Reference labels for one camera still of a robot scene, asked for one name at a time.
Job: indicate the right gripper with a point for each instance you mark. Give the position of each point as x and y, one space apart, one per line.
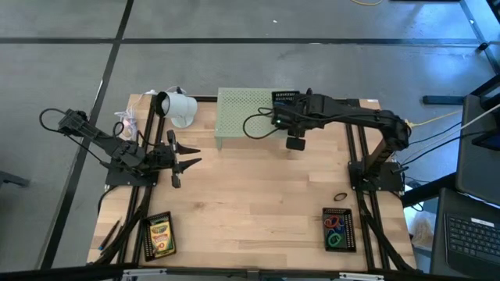
310 113

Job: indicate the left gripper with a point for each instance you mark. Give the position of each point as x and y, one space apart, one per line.
162 158

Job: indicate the thin black rubber band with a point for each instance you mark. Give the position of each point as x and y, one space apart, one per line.
335 197

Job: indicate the yellow Crayola crayon box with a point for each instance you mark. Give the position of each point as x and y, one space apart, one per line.
161 238

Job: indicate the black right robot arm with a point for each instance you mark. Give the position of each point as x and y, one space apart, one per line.
351 113

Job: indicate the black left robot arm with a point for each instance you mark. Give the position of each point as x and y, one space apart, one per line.
101 142

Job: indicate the black clamp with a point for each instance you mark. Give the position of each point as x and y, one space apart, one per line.
309 91

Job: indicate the green perforated metal riser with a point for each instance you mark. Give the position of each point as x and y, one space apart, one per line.
238 113

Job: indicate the dark blue pen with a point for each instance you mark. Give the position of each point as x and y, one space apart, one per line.
110 234

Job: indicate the black floor bar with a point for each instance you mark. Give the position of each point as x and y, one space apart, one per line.
443 100

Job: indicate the beige crumpled bag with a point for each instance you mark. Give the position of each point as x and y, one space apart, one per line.
422 234

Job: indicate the black chair leg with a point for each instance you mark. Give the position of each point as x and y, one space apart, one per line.
13 179

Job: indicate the dark grey laptop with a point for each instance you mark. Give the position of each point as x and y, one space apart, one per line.
468 238

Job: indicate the black aluminium table frame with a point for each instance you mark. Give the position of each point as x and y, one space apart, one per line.
203 99

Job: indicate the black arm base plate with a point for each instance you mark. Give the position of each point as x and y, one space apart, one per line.
390 181
117 180

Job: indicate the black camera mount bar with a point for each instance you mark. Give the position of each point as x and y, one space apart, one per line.
58 273

